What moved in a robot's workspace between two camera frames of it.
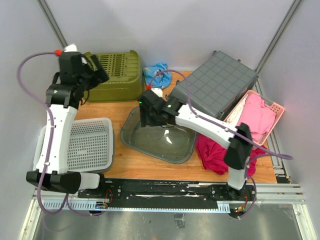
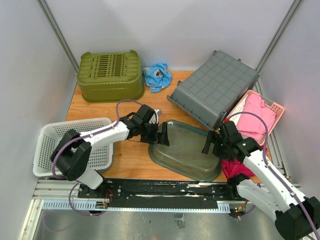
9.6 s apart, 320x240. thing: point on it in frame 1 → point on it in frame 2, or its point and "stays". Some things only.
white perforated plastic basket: (91, 146) stays
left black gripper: (100, 74) → (162, 138)
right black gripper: (145, 120) → (211, 138)
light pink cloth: (257, 115) stays
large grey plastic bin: (216, 85) stays
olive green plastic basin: (125, 80) stays
